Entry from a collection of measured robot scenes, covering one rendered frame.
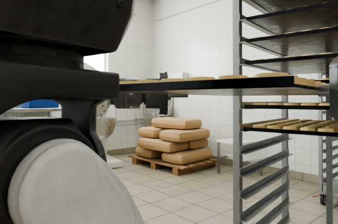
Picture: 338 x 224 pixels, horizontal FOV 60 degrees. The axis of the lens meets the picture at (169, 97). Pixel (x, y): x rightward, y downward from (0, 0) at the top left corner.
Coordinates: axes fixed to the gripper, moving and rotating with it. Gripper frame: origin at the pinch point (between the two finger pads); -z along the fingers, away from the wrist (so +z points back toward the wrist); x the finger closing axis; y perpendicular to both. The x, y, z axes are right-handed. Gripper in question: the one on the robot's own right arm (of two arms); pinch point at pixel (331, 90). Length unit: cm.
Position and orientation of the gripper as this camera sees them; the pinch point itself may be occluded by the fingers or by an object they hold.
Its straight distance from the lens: 64.1
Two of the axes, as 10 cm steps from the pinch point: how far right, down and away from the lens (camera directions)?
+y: -9.9, 0.0, -1.1
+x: 0.0, -10.0, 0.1
